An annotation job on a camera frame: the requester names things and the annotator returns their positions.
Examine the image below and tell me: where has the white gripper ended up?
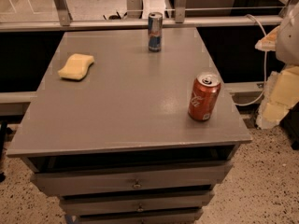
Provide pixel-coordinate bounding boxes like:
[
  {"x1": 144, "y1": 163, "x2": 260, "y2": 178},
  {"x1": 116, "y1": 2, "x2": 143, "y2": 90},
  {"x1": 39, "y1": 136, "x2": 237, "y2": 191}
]
[{"x1": 255, "y1": 4, "x2": 299, "y2": 129}]

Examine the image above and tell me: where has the yellow sponge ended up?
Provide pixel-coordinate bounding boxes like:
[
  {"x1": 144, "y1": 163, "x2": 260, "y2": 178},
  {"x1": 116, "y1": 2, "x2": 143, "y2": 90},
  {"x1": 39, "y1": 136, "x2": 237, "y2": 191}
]
[{"x1": 58, "y1": 53, "x2": 94, "y2": 80}]

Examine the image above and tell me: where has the blue silver energy drink can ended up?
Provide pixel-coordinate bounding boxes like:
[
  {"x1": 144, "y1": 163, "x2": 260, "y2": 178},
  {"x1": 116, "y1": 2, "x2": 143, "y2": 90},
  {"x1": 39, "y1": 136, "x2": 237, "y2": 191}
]
[{"x1": 148, "y1": 12, "x2": 163, "y2": 52}]

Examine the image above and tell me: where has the metal window railing frame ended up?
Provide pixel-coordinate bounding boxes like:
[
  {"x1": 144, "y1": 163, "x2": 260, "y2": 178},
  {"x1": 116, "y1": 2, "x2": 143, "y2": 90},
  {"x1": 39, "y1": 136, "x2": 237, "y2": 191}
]
[{"x1": 0, "y1": 0, "x2": 298, "y2": 32}]

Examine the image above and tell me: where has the white cable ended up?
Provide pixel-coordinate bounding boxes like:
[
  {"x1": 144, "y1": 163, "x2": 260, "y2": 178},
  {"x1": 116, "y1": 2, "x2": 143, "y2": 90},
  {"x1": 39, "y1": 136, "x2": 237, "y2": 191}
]
[{"x1": 234, "y1": 14, "x2": 269, "y2": 107}]

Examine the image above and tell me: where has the grey drawer cabinet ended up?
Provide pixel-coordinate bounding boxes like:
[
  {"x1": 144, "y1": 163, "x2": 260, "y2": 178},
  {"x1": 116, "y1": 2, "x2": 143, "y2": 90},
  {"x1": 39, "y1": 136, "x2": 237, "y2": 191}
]
[{"x1": 7, "y1": 28, "x2": 250, "y2": 224}]

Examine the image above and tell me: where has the red coke can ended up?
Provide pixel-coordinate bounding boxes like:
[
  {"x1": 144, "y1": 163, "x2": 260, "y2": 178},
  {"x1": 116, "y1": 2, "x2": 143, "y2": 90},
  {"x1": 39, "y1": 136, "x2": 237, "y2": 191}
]
[{"x1": 188, "y1": 72, "x2": 221, "y2": 121}]

